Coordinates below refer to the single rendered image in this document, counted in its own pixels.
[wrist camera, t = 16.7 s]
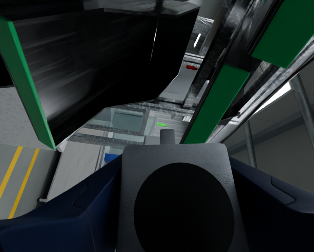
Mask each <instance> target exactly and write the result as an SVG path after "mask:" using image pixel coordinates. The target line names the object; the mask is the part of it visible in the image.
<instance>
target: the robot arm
mask: <svg viewBox="0 0 314 252"><path fill-rule="evenodd" d="M228 157H229V162H230V166H231V171H232V175H233V180H234V184H235V189H236V193H237V198H238V202H239V207H240V211H241V216H242V220H243V225H244V229H245V234H246V238H247V243H248V247H249V252H314V194H312V193H310V192H308V191H305V190H303V189H300V188H298V187H295V186H293V185H291V184H288V183H286V182H284V181H282V180H279V179H277V178H275V177H273V176H270V175H269V174H266V173H264V172H262V171H260V170H258V169H256V168H253V167H251V166H249V165H247V164H245V163H243V162H241V161H238V160H236V159H234V158H232V157H230V156H228ZM121 168H122V154H121V155H120V156H118V157H117V158H115V159H114V160H112V161H111V162H109V163H108V164H106V165H105V166H103V167H102V168H101V169H99V170H98V171H96V172H95V173H93V174H92V175H90V176H89V177H87V178H86V179H85V180H83V181H81V182H80V183H78V184H77V185H75V186H74V187H72V188H71V189H69V190H67V191H66V192H64V193H62V194H61V195H59V196H57V197H55V198H54V199H52V200H50V201H48V202H47V203H45V204H43V205H41V206H40V207H38V208H36V209H34V210H33V211H31V212H29V213H27V214H25V215H22V216H20V217H16V218H12V219H3V220H0V252H115V249H116V239H117V225H118V211H119V196H120V182H121Z"/></svg>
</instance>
